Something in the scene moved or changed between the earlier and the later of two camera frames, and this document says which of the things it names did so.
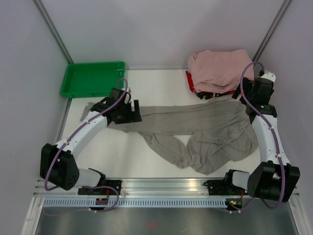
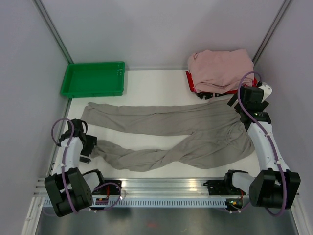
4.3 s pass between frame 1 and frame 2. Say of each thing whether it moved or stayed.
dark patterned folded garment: stayed
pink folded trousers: stayed
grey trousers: moved
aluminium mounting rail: stayed
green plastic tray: stayed
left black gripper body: moved
